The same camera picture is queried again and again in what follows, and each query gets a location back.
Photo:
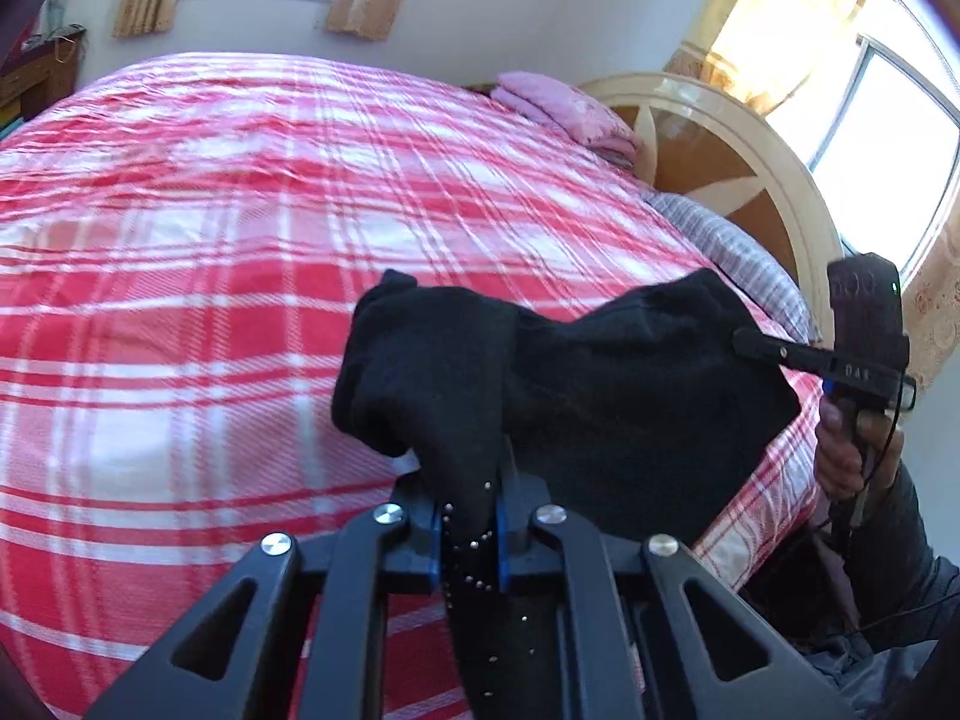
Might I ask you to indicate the folded pink blanket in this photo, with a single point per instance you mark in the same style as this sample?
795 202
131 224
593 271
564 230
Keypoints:
570 109

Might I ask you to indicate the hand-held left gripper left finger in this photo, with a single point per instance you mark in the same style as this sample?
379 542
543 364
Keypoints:
431 540

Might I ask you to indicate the person's right hand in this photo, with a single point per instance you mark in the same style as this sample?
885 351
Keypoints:
836 450

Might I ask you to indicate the bed with red plaid sheet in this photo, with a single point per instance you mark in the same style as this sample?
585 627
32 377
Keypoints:
187 277

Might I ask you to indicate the black pants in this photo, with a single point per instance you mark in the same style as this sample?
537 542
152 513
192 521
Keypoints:
600 405

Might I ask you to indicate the large bright window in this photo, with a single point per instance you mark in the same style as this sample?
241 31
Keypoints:
885 135

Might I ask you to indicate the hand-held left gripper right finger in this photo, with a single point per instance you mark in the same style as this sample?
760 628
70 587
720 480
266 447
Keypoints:
502 540

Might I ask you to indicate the person's grey trousers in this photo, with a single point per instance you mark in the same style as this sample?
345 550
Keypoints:
885 675

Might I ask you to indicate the wooden cabinet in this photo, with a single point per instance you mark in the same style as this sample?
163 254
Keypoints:
34 75

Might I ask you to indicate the person's right forearm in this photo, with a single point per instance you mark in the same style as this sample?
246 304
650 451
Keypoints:
915 532

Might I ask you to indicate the yellow patterned curtain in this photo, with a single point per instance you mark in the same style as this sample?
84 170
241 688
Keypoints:
772 37
934 322

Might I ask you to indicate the striped grey pillow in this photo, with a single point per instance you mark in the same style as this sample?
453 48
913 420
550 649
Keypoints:
742 255

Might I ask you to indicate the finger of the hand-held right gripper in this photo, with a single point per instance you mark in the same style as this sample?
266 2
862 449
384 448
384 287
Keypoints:
780 351

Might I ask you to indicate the round wooden headboard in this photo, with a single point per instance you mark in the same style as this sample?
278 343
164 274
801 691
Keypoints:
720 157

